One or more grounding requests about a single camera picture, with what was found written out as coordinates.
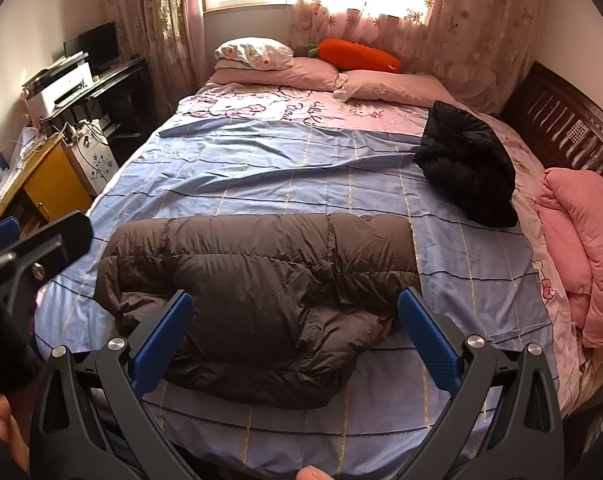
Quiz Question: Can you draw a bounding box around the dark wooden headboard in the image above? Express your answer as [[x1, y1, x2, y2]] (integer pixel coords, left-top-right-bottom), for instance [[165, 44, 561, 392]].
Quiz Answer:
[[499, 61, 603, 196]]

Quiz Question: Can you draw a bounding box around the black computer monitor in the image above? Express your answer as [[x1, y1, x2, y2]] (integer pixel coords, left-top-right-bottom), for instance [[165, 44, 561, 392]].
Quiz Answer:
[[62, 21, 121, 73]]

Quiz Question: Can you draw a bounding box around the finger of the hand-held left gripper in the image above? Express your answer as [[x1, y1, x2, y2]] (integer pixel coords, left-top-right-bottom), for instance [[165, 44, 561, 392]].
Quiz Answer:
[[0, 211, 94, 321], [0, 216, 23, 266]]

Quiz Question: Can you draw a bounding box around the black computer desk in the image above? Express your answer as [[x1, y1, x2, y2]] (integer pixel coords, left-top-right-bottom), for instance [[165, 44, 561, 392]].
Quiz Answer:
[[46, 56, 157, 141]]

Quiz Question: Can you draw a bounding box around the person's left hand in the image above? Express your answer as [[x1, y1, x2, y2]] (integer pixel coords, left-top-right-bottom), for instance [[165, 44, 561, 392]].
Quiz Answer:
[[0, 394, 32, 476]]

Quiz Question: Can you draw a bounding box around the white floral pillow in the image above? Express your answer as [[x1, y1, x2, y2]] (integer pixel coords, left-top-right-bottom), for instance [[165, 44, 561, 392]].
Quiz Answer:
[[214, 36, 296, 72]]

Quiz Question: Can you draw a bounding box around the person's right hand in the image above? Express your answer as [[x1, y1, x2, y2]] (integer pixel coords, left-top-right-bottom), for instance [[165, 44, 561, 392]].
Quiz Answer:
[[295, 464, 333, 480]]

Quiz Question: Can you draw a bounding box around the black down jacket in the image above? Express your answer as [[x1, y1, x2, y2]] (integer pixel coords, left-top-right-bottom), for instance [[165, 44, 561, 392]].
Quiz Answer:
[[414, 100, 519, 228]]

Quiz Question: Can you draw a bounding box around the small white floral cabinet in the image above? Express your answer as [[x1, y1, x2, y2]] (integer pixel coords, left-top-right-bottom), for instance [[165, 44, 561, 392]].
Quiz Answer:
[[64, 119, 119, 196]]

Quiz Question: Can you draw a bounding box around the blue plaid bed sheet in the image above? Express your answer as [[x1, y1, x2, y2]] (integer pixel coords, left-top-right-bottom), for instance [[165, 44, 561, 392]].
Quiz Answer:
[[34, 120, 562, 480]]

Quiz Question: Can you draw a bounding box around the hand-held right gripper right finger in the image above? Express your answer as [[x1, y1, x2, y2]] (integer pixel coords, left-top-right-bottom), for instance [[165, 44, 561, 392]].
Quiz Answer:
[[397, 287, 566, 480]]

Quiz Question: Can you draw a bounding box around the orange carrot plush pillow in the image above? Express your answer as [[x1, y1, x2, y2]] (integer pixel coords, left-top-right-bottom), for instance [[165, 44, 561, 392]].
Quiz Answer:
[[305, 38, 403, 72]]

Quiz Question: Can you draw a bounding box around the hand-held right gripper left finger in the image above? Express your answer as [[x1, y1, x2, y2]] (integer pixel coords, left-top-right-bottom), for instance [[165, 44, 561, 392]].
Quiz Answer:
[[30, 290, 202, 480]]

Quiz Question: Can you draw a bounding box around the pink pillow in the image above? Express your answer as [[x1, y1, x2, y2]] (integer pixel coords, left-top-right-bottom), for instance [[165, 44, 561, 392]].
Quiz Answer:
[[334, 71, 442, 108], [208, 56, 342, 92]]

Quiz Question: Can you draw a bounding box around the pink floral lace curtain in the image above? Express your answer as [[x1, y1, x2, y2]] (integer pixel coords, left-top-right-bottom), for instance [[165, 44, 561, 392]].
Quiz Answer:
[[288, 0, 552, 116], [101, 0, 205, 91]]

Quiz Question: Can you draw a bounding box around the white printer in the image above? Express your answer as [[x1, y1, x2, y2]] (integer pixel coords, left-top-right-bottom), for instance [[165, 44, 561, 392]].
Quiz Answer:
[[21, 51, 96, 117]]

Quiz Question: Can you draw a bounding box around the folded pink quilt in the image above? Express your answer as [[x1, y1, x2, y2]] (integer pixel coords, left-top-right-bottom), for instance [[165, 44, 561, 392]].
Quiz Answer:
[[536, 167, 603, 351]]

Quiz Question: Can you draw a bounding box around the pile of papers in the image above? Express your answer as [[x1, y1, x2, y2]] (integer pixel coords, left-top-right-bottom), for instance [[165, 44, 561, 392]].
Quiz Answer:
[[0, 127, 47, 208]]

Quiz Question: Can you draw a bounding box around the brown down jacket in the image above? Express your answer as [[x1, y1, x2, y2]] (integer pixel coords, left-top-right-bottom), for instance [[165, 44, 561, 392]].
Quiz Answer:
[[94, 212, 423, 411]]

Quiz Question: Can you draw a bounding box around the yellow wooden cabinet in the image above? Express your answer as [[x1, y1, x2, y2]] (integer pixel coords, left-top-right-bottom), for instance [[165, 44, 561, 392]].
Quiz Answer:
[[0, 132, 93, 233]]

